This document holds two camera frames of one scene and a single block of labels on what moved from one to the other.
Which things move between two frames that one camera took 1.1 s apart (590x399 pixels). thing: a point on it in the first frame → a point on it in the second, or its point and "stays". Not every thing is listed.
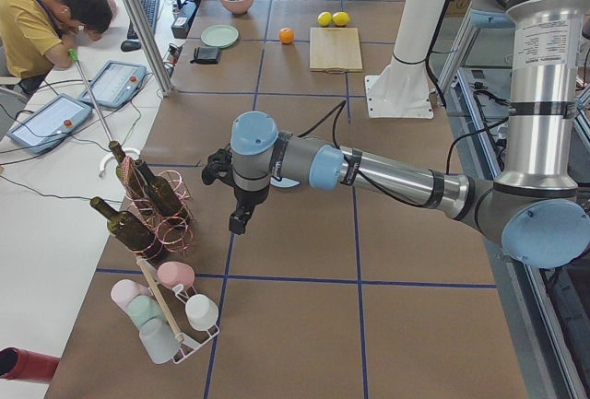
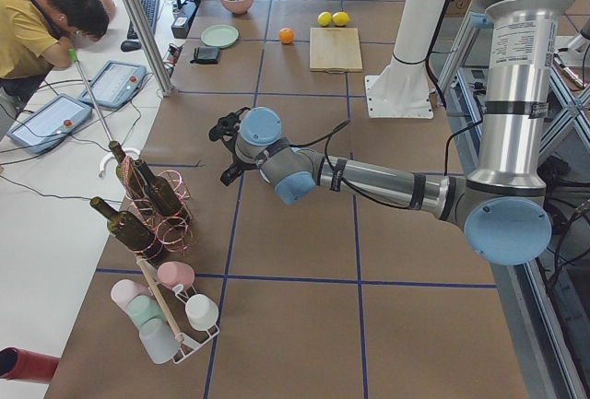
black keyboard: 150,7 stays
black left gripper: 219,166 → 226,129
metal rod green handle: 74,54 stays
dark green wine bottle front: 129,230 stays
